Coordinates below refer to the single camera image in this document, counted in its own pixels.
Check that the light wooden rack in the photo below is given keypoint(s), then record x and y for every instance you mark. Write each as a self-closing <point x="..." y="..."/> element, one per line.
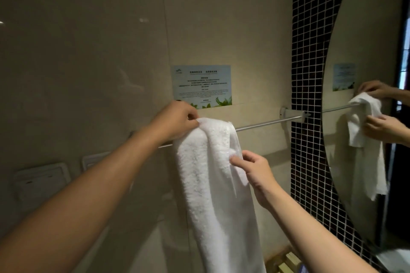
<point x="290" y="264"/>

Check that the person's right thumb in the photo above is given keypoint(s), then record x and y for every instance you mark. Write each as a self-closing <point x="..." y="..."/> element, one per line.
<point x="241" y="162"/>

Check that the small white wall socket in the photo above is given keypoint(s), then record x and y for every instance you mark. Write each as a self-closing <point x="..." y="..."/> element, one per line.
<point x="96" y="160"/>

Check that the person's left hand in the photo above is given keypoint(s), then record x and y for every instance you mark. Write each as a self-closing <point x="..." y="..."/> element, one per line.
<point x="173" y="120"/>

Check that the person's right forearm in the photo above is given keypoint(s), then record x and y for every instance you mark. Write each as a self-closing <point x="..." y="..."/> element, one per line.
<point x="307" y="234"/>

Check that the white sink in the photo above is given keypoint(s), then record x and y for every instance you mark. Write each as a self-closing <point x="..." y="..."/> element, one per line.
<point x="395" y="261"/>

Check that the person's left fingers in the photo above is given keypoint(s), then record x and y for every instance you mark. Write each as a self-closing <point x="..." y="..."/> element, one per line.
<point x="191" y="116"/>

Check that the person's left forearm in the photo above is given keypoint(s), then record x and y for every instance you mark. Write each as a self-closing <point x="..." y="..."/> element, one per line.
<point x="80" y="205"/>

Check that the round wall mirror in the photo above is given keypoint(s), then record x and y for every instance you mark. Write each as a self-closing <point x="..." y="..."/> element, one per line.
<point x="362" y="42"/>

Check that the white towel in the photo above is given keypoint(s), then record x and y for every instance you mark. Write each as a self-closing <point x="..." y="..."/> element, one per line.
<point x="214" y="205"/>

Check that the metal towel rail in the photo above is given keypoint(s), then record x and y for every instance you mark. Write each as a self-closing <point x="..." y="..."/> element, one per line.
<point x="272" y="122"/>

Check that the person's right hand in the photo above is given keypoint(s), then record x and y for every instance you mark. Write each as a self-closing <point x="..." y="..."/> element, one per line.
<point x="261" y="176"/>

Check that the notice sticker with leaf print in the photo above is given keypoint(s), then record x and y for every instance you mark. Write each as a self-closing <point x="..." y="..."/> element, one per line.
<point x="201" y="85"/>

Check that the large white wall socket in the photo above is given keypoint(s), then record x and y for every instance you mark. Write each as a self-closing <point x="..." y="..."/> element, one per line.
<point x="41" y="184"/>

